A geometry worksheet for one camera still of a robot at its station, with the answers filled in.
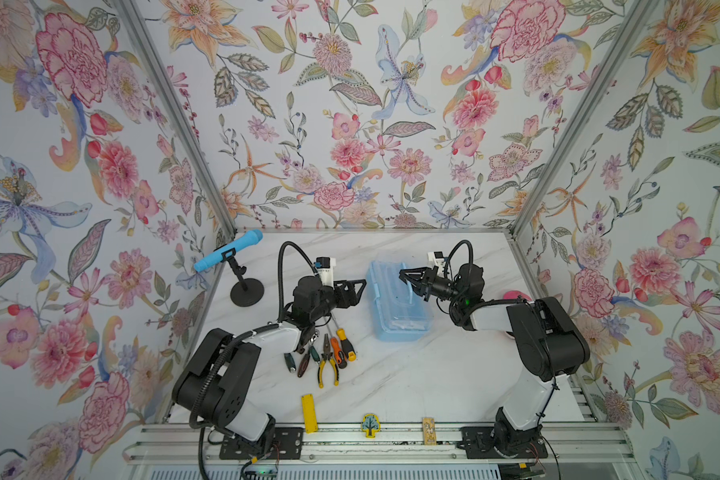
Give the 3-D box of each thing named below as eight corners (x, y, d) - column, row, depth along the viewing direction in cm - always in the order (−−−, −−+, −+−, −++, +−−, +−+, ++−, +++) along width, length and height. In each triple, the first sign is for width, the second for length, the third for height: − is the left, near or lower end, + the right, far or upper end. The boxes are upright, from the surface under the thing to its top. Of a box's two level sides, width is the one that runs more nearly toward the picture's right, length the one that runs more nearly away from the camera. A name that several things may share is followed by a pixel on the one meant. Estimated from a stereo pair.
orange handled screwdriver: (340, 370, 87) (339, 367, 85) (321, 335, 94) (320, 331, 92) (349, 365, 88) (348, 362, 86) (330, 331, 95) (329, 327, 93)
